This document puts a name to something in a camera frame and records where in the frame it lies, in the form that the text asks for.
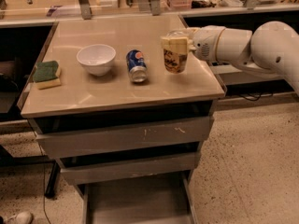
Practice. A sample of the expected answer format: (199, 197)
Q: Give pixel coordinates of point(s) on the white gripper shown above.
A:
(205, 43)

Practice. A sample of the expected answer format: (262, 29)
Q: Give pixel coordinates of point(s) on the orange soda can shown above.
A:
(175, 62)

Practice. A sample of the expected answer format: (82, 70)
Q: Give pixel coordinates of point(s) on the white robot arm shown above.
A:
(271, 50)

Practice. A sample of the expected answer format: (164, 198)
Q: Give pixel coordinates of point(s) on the blue pepsi can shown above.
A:
(136, 66)

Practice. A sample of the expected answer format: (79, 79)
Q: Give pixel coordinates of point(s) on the grey drawer cabinet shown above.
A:
(84, 101)

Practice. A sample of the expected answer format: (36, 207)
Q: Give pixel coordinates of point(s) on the middle grey drawer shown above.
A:
(131, 169)

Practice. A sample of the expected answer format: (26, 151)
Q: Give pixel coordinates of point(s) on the bottom grey open drawer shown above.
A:
(153, 199)

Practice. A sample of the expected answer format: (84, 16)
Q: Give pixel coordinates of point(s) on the top grey drawer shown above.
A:
(126, 137)

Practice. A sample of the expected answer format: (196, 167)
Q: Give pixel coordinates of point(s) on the white bowl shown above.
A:
(97, 59)

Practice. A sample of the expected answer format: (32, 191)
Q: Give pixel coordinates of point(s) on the green yellow sponge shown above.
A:
(47, 75)

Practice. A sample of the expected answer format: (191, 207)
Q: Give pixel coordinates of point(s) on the white shoe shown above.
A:
(21, 218)

